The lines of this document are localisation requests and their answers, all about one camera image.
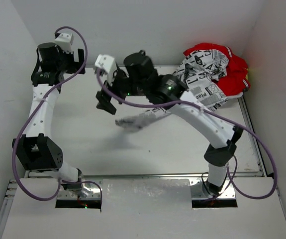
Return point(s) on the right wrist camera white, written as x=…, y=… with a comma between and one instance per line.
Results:
x=106, y=65

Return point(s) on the red trousers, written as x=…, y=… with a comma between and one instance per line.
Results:
x=235, y=81

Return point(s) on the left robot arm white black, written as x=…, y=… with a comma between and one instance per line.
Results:
x=34, y=147

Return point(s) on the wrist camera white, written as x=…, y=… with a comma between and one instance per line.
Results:
x=64, y=39
x=106, y=65

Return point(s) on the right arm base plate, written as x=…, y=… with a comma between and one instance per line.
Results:
x=200, y=192

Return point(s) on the white front cover board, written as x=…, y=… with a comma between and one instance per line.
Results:
x=145, y=209

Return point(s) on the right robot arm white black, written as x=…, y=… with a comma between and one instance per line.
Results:
x=140, y=78

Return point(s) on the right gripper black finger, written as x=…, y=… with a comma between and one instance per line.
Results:
x=109, y=107
x=102, y=97

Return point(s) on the newspaper print trousers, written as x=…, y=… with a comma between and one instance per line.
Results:
x=201, y=70

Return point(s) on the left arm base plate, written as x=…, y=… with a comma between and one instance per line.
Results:
x=85, y=190

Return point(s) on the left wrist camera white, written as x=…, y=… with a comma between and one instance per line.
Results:
x=64, y=39

